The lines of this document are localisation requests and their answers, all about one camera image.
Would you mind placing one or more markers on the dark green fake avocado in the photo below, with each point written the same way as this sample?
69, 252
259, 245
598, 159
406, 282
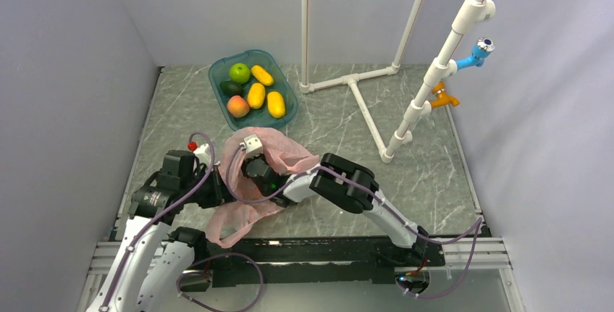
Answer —
231, 88

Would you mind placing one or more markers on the yellow fake fruit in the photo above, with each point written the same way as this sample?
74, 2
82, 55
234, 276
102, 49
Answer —
276, 104
261, 75

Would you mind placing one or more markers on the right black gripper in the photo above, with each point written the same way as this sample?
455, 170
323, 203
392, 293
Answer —
247, 160

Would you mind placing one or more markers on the teal plastic tray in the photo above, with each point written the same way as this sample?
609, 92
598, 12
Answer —
218, 72

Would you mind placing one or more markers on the white PVC pipe frame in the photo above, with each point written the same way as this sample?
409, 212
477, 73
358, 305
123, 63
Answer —
471, 12

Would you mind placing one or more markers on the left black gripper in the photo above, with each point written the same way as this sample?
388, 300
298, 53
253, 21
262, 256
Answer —
219, 195

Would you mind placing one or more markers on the aluminium extrusion frame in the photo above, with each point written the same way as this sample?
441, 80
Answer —
479, 252

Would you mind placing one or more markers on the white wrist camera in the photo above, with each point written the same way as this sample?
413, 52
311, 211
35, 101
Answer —
252, 146
202, 152

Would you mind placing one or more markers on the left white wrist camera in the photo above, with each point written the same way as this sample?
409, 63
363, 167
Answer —
202, 152

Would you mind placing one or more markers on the yellow fake mango front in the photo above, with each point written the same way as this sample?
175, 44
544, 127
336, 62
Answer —
256, 95

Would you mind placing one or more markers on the green fake apple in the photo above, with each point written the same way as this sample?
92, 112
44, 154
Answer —
240, 73

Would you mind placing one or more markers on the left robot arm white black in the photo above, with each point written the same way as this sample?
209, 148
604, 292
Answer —
152, 255

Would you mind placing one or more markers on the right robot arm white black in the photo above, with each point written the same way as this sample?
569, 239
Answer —
348, 185

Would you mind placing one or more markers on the pink plastic bag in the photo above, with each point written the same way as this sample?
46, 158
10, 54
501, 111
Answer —
234, 220

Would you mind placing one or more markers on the fake peach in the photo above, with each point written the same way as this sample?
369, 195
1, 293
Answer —
238, 107

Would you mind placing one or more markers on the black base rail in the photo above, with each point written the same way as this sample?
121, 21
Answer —
229, 268

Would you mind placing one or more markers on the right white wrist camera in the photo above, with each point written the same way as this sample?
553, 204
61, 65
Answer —
252, 146

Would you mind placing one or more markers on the blue faucet tap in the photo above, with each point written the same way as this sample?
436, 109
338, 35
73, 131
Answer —
480, 51

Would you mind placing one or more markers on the orange faucet tap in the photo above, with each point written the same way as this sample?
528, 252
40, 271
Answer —
442, 97

